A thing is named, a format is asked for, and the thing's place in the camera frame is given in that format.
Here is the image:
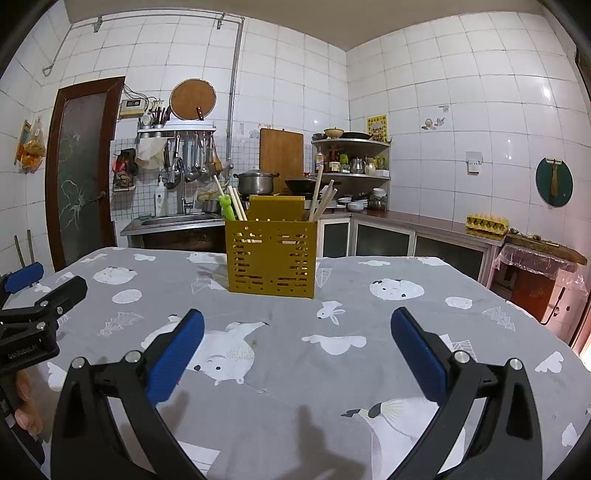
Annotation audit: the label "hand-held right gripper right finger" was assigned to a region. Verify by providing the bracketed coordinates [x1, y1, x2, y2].
[385, 307, 542, 480]

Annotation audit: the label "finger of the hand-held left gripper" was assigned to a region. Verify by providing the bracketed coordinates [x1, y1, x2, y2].
[0, 275, 88, 326]
[0, 263, 45, 294]

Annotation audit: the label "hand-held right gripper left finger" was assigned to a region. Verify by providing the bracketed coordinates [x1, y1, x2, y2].
[51, 309, 208, 480]

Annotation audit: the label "yellow perforated utensil holder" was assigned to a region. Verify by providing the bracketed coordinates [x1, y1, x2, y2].
[225, 195, 319, 300]

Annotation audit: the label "row of hanging kitchen utensils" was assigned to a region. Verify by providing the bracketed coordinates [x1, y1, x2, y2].
[159, 131, 223, 190]

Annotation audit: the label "person's left hand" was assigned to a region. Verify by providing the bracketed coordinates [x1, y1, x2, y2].
[13, 369, 45, 433]

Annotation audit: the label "leaning wooden sticks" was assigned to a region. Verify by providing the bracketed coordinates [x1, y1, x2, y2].
[13, 229, 36, 269]

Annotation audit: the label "brown frosted glass door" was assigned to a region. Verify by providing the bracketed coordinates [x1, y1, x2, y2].
[44, 76, 127, 273]

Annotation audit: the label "grey printed tablecloth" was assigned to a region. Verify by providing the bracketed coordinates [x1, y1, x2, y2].
[0, 246, 585, 480]

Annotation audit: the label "kitchen counter cabinet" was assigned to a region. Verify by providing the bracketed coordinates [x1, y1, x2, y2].
[318, 210, 507, 289]

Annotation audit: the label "orange plastic bag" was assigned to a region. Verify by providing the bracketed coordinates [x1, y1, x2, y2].
[16, 117, 47, 174]

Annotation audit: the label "steel sink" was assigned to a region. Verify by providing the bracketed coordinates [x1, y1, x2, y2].
[120, 212, 227, 250]

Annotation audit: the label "red hanging bag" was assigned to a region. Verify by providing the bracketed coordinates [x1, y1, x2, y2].
[112, 148, 139, 191]

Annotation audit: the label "yellow egg carton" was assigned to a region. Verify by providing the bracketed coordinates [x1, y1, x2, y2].
[465, 213, 510, 237]

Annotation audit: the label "steel faucet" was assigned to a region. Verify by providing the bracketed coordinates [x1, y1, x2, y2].
[180, 173, 195, 216]

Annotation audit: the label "wooden board with plastic sheet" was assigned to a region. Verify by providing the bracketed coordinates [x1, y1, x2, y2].
[493, 232, 588, 296]

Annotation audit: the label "white hanging cloth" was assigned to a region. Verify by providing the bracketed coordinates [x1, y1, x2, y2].
[136, 137, 167, 169]

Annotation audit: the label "steel pot with lid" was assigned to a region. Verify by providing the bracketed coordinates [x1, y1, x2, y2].
[233, 169, 280, 196]

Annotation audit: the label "black wok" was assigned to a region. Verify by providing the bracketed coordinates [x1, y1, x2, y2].
[283, 177, 320, 195]

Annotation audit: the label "metal corner shelf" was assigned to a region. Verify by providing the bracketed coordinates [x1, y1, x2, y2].
[310, 128, 393, 182]

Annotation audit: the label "rectangular wooden cutting board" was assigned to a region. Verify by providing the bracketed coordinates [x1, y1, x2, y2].
[259, 127, 305, 182]

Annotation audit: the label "round wooden cutting board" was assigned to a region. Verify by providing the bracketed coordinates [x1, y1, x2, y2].
[169, 78, 217, 122]

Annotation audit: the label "white wall box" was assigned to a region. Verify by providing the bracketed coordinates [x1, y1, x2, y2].
[119, 97, 147, 119]

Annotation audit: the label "metal wall rack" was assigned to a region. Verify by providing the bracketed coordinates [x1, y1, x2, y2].
[137, 120, 217, 140]

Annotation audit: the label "green round wall board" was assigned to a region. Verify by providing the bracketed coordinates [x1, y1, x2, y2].
[535, 157, 574, 206]

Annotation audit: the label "yellow wall poster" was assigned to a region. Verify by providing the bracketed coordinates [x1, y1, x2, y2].
[366, 115, 388, 143]

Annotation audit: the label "grey wall pipe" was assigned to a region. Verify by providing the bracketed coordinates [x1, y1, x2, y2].
[42, 14, 245, 168]

